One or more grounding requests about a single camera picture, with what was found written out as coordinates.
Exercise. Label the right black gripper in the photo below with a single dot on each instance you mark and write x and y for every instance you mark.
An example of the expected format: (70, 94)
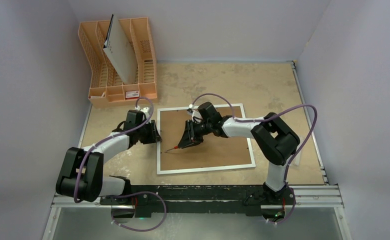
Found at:
(191, 131)

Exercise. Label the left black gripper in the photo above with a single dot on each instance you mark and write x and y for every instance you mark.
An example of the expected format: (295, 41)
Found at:
(154, 137)

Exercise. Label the blue handled screwdriver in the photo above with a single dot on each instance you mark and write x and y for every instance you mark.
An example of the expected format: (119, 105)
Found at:
(171, 149)

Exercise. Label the white picture frame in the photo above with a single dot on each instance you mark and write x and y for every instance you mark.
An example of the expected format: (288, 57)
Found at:
(214, 154)

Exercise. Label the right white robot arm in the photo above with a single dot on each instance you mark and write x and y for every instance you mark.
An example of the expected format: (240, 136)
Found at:
(276, 140)

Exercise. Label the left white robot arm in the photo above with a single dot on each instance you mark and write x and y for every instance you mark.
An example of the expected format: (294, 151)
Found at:
(82, 172)

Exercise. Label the small red white box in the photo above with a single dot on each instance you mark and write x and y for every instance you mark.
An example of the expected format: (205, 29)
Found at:
(132, 94)

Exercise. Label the orange plastic file organizer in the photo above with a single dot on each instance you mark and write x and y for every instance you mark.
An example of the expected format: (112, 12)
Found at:
(106, 87)

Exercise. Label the white board in organizer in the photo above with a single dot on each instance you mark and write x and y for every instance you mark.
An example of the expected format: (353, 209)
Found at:
(120, 52)

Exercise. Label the clear plastic screwdriver packaging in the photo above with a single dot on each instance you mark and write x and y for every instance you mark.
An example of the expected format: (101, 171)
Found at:
(296, 161)

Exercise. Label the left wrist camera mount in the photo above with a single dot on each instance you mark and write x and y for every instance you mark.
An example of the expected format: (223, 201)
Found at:
(146, 110)

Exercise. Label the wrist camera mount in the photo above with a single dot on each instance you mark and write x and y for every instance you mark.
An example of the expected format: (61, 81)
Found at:
(146, 110)
(192, 109)

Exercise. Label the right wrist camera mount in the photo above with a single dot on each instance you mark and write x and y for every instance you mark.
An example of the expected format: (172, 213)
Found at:
(192, 109)

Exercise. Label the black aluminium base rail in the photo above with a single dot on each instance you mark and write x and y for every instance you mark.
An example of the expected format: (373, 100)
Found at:
(250, 200)

